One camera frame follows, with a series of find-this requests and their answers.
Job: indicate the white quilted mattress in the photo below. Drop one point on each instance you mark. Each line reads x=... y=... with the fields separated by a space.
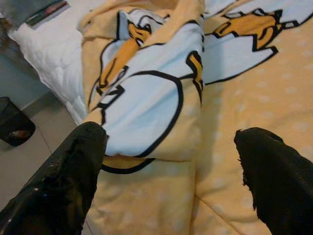
x=53 y=56

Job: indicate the book with teal cover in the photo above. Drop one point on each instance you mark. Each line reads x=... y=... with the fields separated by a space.
x=46 y=12

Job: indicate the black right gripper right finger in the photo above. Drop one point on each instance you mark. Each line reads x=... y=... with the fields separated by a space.
x=281 y=188

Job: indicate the black mesh waste bin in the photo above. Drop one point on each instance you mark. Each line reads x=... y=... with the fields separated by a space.
x=14 y=117

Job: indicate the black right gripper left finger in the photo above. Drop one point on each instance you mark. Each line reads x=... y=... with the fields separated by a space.
x=61 y=188

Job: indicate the yellow duck print blanket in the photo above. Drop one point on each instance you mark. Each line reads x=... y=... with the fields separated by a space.
x=220 y=110

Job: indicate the grey brown fuzzy rug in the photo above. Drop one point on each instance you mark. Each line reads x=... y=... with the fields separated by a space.
x=6 y=31

